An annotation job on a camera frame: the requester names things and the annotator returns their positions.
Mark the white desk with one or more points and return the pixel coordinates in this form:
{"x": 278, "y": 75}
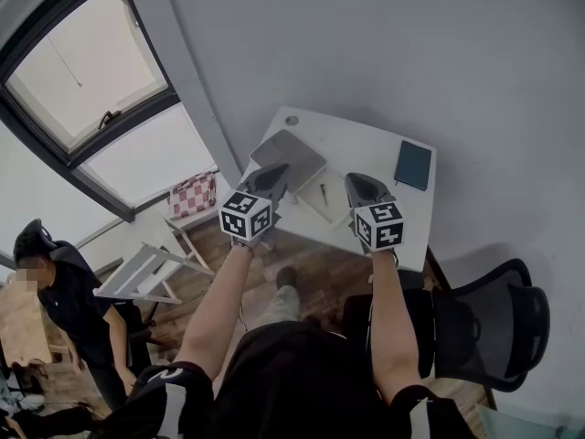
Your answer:
{"x": 365, "y": 149}

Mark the person's grey trousers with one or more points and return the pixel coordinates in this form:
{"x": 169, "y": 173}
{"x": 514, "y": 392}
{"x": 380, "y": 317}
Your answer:
{"x": 283, "y": 304}

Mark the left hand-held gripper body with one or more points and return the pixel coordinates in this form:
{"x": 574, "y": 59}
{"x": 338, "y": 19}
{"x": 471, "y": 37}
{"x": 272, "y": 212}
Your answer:
{"x": 244, "y": 217}

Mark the dark green notebook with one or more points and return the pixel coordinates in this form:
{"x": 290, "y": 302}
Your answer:
{"x": 413, "y": 165}

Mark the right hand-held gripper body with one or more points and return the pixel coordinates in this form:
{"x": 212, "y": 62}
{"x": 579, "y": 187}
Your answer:
{"x": 379, "y": 227}

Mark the person's right forearm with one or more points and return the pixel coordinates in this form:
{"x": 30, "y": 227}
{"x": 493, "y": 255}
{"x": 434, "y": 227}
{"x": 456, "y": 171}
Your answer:
{"x": 395, "y": 327}

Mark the person's dark shoe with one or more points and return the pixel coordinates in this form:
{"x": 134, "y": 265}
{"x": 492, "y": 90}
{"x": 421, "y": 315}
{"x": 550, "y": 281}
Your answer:
{"x": 287, "y": 277}

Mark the black framed window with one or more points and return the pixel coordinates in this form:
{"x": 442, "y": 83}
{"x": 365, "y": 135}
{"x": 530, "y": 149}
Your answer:
{"x": 91, "y": 85}

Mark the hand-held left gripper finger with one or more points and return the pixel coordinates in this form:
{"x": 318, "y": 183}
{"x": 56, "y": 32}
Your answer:
{"x": 282, "y": 190}
{"x": 256, "y": 176}

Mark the black mesh office chair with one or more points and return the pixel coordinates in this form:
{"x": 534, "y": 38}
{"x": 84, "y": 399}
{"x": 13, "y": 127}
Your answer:
{"x": 484, "y": 327}

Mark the person's black shirt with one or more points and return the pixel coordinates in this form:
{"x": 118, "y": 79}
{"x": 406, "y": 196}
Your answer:
{"x": 297, "y": 382}

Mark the person's left forearm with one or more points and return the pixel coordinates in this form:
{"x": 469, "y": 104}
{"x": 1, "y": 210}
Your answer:
{"x": 215, "y": 304}

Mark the light wooden table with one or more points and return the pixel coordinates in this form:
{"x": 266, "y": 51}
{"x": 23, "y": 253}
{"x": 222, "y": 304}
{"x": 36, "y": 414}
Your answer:
{"x": 23, "y": 318}

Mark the white wooden chair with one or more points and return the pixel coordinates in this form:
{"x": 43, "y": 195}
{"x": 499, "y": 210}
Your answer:
{"x": 151, "y": 245}

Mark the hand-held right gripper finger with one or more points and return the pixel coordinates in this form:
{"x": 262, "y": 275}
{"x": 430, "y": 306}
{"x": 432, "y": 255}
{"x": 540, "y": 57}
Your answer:
{"x": 351, "y": 192}
{"x": 384, "y": 192}

